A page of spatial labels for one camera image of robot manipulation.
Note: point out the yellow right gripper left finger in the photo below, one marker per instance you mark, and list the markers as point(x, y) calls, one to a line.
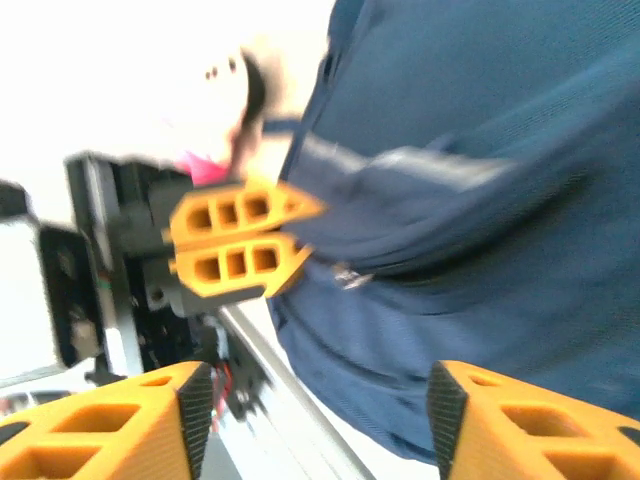
point(100, 430)

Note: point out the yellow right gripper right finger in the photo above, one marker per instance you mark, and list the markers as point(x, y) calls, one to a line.
point(540, 430)

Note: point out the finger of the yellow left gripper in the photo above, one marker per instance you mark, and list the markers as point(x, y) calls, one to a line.
point(240, 212)
point(235, 265)

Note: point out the navy blue backpack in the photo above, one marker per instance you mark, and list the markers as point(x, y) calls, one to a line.
point(450, 200)

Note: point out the pink plush doll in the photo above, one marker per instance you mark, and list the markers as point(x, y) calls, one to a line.
point(205, 167)

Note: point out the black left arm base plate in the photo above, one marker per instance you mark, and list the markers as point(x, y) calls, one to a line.
point(240, 370)

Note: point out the aluminium table frame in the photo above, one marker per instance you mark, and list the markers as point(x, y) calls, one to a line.
point(300, 390)

